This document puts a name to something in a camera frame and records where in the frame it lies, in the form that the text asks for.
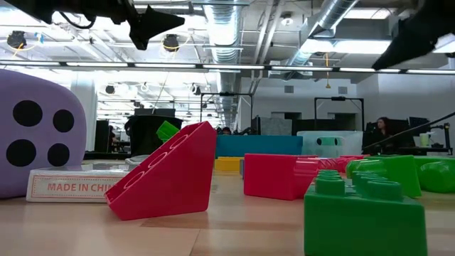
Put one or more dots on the person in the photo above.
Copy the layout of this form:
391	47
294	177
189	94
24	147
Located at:
225	131
382	124
112	137

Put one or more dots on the blue plastic bin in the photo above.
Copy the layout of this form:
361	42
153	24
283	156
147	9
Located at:
259	145

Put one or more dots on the grey acoustic panel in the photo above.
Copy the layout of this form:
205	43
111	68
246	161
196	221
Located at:
275	127

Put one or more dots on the pale green cup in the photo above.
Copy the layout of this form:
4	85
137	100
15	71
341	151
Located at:
425	140

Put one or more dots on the silver ribbed ceiling duct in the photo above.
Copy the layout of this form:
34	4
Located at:
334	14
224	32

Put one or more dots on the long ceiling light rail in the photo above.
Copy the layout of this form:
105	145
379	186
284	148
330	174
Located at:
231	67

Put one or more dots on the grey wall vent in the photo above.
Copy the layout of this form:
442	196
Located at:
288	89
342	90

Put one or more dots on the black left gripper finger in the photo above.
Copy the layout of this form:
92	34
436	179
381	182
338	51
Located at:
149	26

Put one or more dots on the small yellow toy brick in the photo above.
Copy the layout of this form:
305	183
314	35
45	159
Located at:
227	165

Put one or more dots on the clear plastic bin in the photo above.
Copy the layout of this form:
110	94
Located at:
352	142

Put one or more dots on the dark green toy brick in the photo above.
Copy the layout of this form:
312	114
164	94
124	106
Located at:
355	227

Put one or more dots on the cyan foam die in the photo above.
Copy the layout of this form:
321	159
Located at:
328	144

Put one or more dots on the purple foam die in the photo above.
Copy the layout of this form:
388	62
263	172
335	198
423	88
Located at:
42	137

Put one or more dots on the black ceiling-hung device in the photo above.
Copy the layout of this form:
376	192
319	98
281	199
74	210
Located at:
171	42
16	38

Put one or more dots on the red sloped toy brick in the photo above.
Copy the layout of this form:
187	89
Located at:
177	185

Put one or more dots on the green plastic basket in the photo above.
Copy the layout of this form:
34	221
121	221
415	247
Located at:
167	129

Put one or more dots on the black gantry frame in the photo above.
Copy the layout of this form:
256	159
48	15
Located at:
337	98
227	94

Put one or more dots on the black background desk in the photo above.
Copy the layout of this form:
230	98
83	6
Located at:
409	151

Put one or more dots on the small green toy brick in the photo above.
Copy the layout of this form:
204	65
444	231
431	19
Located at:
437	176
405	176

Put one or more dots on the large red toy brick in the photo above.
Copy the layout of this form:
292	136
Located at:
270	176

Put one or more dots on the black tall cabinet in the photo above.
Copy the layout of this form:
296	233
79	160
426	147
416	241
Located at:
102	137

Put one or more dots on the dark background monitor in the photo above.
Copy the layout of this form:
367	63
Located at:
154	112

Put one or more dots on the thin black slanted bar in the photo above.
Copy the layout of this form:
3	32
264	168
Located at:
412	129

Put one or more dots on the red white playing card box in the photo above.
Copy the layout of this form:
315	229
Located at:
71	176

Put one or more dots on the white pillar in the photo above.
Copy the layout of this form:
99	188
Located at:
90	106

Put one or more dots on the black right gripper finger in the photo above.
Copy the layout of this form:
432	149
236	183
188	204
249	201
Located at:
412	39

